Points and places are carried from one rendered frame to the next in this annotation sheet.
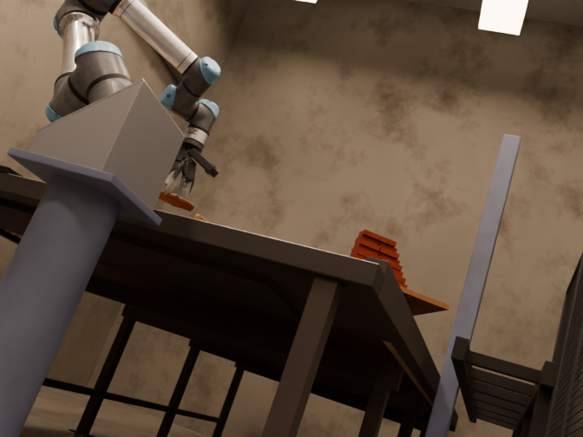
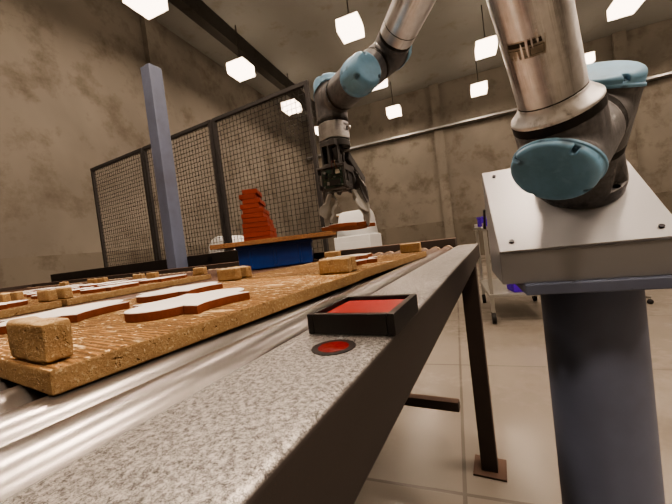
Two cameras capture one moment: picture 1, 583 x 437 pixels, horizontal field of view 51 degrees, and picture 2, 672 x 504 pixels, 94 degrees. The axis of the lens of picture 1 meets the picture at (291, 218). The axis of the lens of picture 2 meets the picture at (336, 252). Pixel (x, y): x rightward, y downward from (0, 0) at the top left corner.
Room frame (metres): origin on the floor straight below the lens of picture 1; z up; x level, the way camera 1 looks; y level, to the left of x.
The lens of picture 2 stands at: (1.86, 1.16, 0.99)
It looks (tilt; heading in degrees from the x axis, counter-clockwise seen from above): 2 degrees down; 274
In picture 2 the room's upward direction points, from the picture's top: 7 degrees counter-clockwise
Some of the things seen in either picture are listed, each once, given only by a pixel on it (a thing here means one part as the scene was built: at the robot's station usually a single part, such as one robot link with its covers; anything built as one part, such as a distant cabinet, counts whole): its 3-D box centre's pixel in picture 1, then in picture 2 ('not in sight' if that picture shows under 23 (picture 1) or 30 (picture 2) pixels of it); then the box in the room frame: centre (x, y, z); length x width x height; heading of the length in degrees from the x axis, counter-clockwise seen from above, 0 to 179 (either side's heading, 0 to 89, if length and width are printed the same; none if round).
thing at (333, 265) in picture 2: not in sight; (335, 265); (1.90, 0.61, 0.95); 0.06 x 0.02 x 0.03; 154
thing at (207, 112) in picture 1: (203, 118); (331, 101); (1.88, 0.39, 1.33); 0.09 x 0.08 x 0.11; 123
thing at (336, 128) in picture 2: (194, 138); (335, 134); (1.88, 0.39, 1.25); 0.08 x 0.08 x 0.05
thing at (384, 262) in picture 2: not in sight; (336, 266); (1.92, 0.35, 0.93); 0.41 x 0.35 x 0.02; 62
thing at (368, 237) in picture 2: not in sight; (359, 251); (1.84, -4.86, 0.78); 0.80 x 0.73 x 1.57; 73
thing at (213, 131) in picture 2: (561, 398); (190, 248); (3.48, -1.81, 1.11); 3.04 x 0.03 x 2.21; 157
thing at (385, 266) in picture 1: (435, 388); (161, 276); (3.30, -1.03, 0.90); 4.04 x 0.06 x 0.10; 157
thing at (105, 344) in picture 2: not in sight; (186, 304); (2.11, 0.73, 0.93); 0.41 x 0.35 x 0.02; 64
